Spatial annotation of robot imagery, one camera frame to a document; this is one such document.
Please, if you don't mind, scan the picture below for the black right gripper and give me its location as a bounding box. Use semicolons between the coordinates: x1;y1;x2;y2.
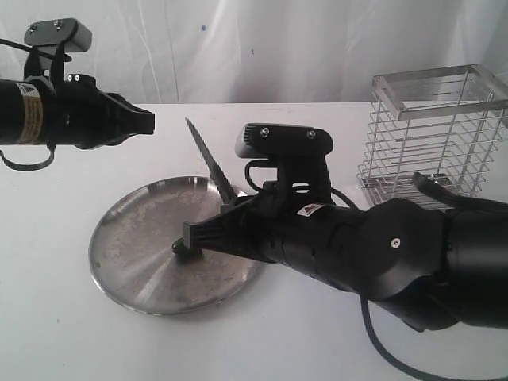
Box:
181;180;342;275

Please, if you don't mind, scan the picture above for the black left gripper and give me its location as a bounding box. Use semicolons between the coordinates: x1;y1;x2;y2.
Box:
51;73;155;150

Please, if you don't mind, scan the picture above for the black handled serrated knife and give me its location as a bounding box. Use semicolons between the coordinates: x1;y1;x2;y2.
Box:
185;117;237;204

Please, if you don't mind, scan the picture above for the green cucumber piece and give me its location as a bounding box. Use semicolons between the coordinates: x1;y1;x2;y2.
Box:
171;237;203;262

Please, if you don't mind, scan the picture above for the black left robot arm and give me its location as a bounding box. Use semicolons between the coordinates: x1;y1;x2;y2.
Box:
1;74;156;150

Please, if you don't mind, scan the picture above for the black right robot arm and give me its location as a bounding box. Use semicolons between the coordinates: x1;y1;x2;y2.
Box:
183;190;507;331

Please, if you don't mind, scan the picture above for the round steel plate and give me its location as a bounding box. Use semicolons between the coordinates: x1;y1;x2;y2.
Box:
88;176;261;316

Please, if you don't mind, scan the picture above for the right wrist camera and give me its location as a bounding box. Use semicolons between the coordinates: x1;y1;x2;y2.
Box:
234;122;333;159

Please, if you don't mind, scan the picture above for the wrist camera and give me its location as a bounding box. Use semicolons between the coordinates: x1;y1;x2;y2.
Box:
234;122;333;159
24;18;92;52

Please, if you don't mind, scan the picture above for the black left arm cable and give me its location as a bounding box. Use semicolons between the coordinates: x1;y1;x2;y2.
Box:
0;23;76;172

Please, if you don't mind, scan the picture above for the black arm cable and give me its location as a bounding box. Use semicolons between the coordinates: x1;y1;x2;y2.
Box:
0;23;76;172
244;158;508;381

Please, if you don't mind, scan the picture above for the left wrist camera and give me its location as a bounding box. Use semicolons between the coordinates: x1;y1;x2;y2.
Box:
24;18;92;52

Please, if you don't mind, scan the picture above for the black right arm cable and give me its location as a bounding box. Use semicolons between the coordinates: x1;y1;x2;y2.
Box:
244;158;508;381

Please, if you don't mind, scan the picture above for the steel wire utensil rack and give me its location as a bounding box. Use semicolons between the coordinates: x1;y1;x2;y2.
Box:
358;64;507;209

